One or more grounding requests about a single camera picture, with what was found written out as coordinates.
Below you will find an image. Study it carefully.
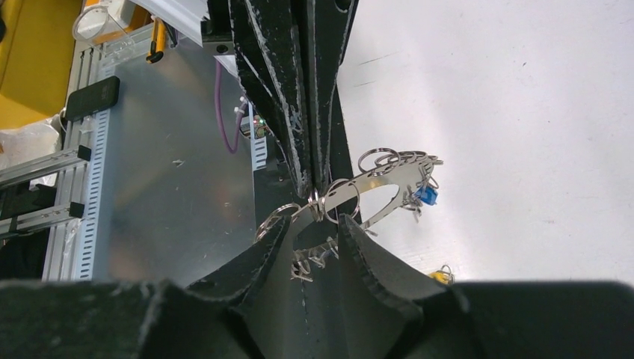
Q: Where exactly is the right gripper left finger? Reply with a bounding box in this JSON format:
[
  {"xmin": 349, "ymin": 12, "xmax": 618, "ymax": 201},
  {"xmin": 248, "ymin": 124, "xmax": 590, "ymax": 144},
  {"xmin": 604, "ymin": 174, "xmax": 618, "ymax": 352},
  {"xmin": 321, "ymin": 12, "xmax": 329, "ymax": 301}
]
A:
[{"xmin": 185, "ymin": 215, "xmax": 292, "ymax": 307}]

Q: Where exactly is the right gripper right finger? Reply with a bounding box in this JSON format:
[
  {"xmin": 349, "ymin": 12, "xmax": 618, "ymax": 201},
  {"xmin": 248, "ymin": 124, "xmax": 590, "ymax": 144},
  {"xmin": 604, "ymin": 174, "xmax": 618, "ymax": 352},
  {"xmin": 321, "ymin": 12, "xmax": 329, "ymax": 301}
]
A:
[{"xmin": 339, "ymin": 215, "xmax": 456, "ymax": 321}]

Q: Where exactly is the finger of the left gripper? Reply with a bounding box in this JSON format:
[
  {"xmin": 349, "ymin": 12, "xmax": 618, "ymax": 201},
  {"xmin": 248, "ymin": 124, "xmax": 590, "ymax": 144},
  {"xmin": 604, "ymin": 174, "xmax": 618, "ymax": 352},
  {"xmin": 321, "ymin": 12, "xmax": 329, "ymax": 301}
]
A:
[
  {"xmin": 229, "ymin": 1, "xmax": 313, "ymax": 198},
  {"xmin": 304, "ymin": 1, "xmax": 358, "ymax": 195}
]

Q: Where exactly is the yellow tagged key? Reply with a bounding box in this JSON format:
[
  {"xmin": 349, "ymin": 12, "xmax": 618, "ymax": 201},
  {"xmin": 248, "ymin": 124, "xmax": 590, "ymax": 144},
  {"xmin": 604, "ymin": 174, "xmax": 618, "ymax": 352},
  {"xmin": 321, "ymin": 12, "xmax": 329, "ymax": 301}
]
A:
[{"xmin": 428, "ymin": 264, "xmax": 455, "ymax": 285}]

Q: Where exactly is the metal disc keyring holder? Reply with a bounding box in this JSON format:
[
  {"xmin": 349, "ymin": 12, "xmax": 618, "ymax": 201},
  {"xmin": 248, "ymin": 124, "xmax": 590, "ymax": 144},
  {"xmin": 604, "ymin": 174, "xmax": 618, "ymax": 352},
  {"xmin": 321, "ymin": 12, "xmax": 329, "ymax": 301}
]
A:
[{"xmin": 253, "ymin": 147, "xmax": 443, "ymax": 244}]

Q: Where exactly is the black power bank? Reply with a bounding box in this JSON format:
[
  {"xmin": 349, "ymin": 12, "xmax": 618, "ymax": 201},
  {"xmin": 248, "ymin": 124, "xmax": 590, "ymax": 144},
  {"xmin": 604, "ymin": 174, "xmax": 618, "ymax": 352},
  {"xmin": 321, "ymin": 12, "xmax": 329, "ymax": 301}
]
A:
[{"xmin": 63, "ymin": 76, "xmax": 120, "ymax": 122}]

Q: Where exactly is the left white cable duct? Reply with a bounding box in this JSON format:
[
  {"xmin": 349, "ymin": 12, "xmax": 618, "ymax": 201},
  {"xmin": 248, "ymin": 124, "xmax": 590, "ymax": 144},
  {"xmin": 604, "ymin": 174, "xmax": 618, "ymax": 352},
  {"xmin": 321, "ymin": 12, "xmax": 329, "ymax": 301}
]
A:
[{"xmin": 248, "ymin": 103, "xmax": 268, "ymax": 171}]

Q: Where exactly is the aluminium frame rail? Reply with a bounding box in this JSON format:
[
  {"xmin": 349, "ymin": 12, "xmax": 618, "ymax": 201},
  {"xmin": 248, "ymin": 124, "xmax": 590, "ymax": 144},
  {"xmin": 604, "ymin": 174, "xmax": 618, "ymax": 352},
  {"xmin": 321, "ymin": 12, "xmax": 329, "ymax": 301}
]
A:
[{"xmin": 1, "ymin": 145, "xmax": 92, "ymax": 240}]

